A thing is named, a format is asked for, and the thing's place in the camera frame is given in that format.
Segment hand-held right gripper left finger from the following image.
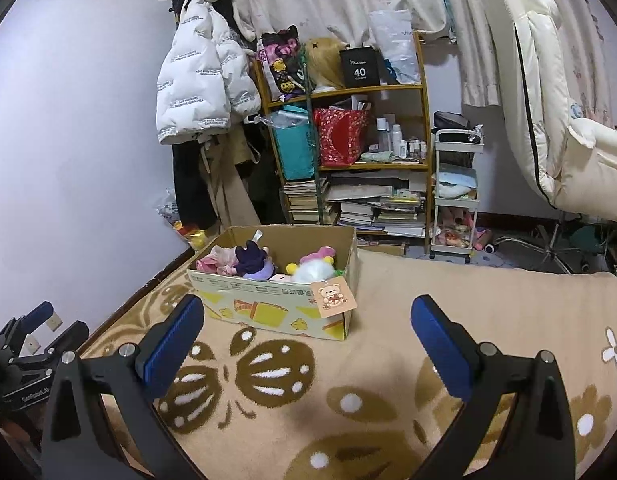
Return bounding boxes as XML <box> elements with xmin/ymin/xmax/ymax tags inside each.
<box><xmin>41</xmin><ymin>294</ymin><xmax>206</xmax><ymax>480</ymax></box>

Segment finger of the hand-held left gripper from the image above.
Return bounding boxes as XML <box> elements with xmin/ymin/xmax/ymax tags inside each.
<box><xmin>2</xmin><ymin>301</ymin><xmax>56</xmax><ymax>346</ymax></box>
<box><xmin>23</xmin><ymin>321</ymin><xmax>90</xmax><ymax>368</ymax></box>

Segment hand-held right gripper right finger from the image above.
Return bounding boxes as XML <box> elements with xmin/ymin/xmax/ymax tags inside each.
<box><xmin>410</xmin><ymin>294</ymin><xmax>577</xmax><ymax>480</ymax></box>

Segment pink cloth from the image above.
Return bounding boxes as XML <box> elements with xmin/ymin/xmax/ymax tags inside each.
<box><xmin>196</xmin><ymin>246</ymin><xmax>242</xmax><ymax>276</ymax></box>

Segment cardboard box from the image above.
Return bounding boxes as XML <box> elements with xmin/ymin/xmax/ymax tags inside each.
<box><xmin>356</xmin><ymin>242</ymin><xmax>407</xmax><ymax>257</ymax></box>
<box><xmin>186</xmin><ymin>225</ymin><xmax>360</xmax><ymax>342</ymax></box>

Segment purple plush toy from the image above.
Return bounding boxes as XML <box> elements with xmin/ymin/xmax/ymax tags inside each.
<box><xmin>236</xmin><ymin>241</ymin><xmax>278</xmax><ymax>281</ymax></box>

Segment pink and white plush toy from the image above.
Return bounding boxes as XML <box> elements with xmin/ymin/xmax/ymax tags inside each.
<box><xmin>288</xmin><ymin>246</ymin><xmax>358</xmax><ymax>318</ymax></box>

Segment beige patterned blanket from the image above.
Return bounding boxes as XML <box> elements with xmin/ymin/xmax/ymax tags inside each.
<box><xmin>81</xmin><ymin>250</ymin><xmax>617</xmax><ymax>480</ymax></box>

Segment clear bag of toys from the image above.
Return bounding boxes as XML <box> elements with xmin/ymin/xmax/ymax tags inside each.
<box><xmin>156</xmin><ymin>187</ymin><xmax>209</xmax><ymax>251</ymax></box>

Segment flat cardboard box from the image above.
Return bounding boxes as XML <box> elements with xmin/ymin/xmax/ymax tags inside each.
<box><xmin>356</xmin><ymin>242</ymin><xmax>407</xmax><ymax>257</ymax></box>

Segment pink toys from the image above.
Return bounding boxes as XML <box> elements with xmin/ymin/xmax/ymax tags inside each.
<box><xmin>436</xmin><ymin>207</ymin><xmax>477</xmax><ymax>248</ymax></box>

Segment pile of books and magazines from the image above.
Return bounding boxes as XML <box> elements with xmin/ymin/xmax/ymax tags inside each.
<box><xmin>329</xmin><ymin>170</ymin><xmax>429</xmax><ymax>238</ymax></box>

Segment black hanging garment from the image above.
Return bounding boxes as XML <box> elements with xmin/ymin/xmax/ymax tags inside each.
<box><xmin>171</xmin><ymin>142</ymin><xmax>219</xmax><ymax>231</ymax></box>

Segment beige hanging trousers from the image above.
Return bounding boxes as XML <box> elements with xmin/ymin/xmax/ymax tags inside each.
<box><xmin>198</xmin><ymin>130</ymin><xmax>262</xmax><ymax>241</ymax></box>

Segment light blue pillow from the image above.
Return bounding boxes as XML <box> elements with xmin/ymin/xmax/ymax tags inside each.
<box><xmin>435</xmin><ymin>167</ymin><xmax>478</xmax><ymax>198</ymax></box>

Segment black hanging pants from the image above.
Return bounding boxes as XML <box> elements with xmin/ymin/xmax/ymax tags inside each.
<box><xmin>233</xmin><ymin>120</ymin><xmax>289</xmax><ymax>226</ymax></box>

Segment stack of old books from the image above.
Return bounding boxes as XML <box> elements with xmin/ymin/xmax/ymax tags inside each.
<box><xmin>282</xmin><ymin>177</ymin><xmax>334</xmax><ymax>226</ymax></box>

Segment white trolley cart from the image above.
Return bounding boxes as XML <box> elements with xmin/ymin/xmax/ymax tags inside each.
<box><xmin>429</xmin><ymin>128</ymin><xmax>486</xmax><ymax>265</ymax></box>

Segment group of white cosmetic bottles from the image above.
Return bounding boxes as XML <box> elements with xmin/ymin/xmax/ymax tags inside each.
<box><xmin>376</xmin><ymin>116</ymin><xmax>428</xmax><ymax>158</ymax></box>

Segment teal paper bag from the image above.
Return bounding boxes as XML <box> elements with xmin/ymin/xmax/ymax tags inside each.
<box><xmin>271</xmin><ymin>105</ymin><xmax>317</xmax><ymax>182</ymax></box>

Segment black bag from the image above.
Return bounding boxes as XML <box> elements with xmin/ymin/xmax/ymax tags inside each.
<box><xmin>433</xmin><ymin>110</ymin><xmax>474</xmax><ymax>133</ymax></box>

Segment red paper bag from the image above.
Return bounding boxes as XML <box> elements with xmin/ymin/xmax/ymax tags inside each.
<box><xmin>313</xmin><ymin>106</ymin><xmax>372</xmax><ymax>168</ymax></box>

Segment green pole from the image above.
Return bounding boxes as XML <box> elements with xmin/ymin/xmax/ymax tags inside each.
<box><xmin>298</xmin><ymin>52</ymin><xmax>325</xmax><ymax>226</ymax></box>

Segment white printed puffer jacket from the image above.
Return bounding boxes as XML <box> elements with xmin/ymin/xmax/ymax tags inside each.
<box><xmin>156</xmin><ymin>0</ymin><xmax>262</xmax><ymax>146</ymax></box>

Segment wooden shelf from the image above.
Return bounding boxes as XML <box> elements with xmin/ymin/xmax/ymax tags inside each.
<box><xmin>251</xmin><ymin>30</ymin><xmax>432</xmax><ymax>256</ymax></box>

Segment cream office chair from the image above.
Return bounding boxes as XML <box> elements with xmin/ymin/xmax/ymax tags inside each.
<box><xmin>486</xmin><ymin>0</ymin><xmax>617</xmax><ymax>276</ymax></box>

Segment black box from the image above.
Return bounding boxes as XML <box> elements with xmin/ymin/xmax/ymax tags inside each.
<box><xmin>339</xmin><ymin>46</ymin><xmax>382</xmax><ymax>88</ymax></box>

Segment patterned tote bag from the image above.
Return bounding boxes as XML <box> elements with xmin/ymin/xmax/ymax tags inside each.
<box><xmin>258</xmin><ymin>25</ymin><xmax>306</xmax><ymax>103</ymax></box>

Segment white plastic bag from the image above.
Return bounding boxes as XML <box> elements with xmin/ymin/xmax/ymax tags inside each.
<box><xmin>369</xmin><ymin>9</ymin><xmax>422</xmax><ymax>86</ymax></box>

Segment blond wig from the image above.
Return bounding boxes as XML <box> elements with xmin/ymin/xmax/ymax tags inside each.
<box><xmin>304</xmin><ymin>36</ymin><xmax>349</xmax><ymax>93</ymax></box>

